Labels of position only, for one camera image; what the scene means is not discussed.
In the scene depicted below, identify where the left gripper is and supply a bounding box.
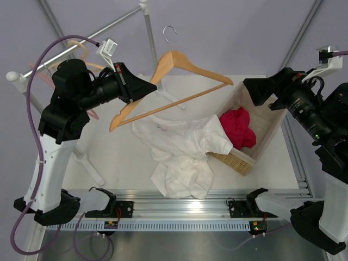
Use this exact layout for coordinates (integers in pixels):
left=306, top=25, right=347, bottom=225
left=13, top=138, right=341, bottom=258
left=76, top=62, right=157, bottom=111

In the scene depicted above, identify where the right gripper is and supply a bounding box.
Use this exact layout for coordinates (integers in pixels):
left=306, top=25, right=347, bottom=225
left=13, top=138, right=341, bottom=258
left=243, top=66, right=333, bottom=142

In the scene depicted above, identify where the wooden hanger with metal hook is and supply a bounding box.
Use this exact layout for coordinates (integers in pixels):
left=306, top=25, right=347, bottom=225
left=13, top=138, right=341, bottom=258
left=109, top=26, right=234, bottom=133

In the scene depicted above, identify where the white printed t shirt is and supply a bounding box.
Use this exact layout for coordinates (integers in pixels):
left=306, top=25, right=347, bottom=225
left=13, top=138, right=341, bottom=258
left=132, top=115, right=233, bottom=200

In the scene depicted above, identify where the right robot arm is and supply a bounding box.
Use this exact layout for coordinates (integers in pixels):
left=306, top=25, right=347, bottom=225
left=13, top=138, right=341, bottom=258
left=243, top=67, right=347, bottom=255

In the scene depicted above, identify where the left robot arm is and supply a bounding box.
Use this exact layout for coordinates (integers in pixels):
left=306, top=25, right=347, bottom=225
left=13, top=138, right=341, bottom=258
left=14, top=59, right=157, bottom=226

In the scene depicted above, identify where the light wooden hanger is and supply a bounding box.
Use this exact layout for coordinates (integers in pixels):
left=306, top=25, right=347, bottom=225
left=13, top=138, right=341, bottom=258
left=48, top=40, right=107, bottom=71

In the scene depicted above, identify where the pink hanger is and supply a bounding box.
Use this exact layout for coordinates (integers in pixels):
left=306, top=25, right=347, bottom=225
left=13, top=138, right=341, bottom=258
left=38, top=62, right=104, bottom=120

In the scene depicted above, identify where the wicker basket with liner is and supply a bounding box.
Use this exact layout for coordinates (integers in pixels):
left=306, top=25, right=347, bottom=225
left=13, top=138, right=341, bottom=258
left=209, top=82, right=287, bottom=176

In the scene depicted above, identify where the pink cloth in basket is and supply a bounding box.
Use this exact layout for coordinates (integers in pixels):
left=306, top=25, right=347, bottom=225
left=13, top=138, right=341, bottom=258
left=219, top=107, right=257, bottom=150

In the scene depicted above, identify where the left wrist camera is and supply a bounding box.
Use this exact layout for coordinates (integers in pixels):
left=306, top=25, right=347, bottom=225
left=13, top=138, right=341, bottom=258
left=96, top=38, right=117, bottom=72

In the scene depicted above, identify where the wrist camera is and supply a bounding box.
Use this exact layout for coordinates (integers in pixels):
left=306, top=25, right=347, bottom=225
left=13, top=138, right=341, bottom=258
left=302, top=45, right=343, bottom=83
left=96, top=38, right=117, bottom=72

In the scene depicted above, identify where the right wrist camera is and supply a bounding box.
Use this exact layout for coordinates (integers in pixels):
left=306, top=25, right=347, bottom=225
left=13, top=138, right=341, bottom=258
left=302, top=45, right=343, bottom=83

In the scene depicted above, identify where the aluminium rail frame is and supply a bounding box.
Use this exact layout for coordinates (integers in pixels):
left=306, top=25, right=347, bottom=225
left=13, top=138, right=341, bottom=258
left=34, top=76, right=327, bottom=221

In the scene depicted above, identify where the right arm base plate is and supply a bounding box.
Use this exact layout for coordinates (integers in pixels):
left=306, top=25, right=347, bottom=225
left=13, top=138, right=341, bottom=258
left=226, top=200, right=277, bottom=219

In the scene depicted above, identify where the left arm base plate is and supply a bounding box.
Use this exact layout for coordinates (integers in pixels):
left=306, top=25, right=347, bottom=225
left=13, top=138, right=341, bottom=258
left=85, top=200, right=134, bottom=219

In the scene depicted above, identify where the white cable duct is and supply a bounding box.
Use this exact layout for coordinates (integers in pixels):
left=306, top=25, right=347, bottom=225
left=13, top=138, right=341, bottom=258
left=61, top=220, right=251, bottom=232

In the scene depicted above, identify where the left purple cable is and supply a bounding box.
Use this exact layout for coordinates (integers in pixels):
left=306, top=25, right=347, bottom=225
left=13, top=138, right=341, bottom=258
left=10, top=35, right=116, bottom=258

